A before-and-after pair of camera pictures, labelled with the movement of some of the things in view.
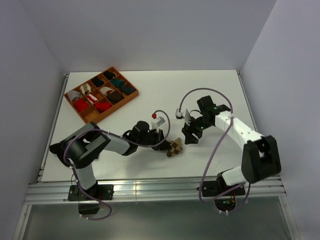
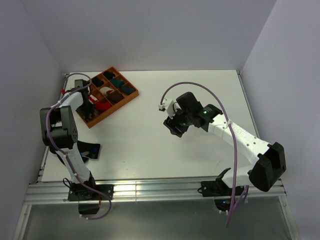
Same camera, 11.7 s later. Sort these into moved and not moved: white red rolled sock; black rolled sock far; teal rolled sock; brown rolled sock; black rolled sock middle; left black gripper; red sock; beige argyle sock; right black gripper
Moved: left black gripper; beige argyle sock; right black gripper
Not moved: brown rolled sock; teal rolled sock; black rolled sock middle; red sock; black rolled sock far; white red rolled sock
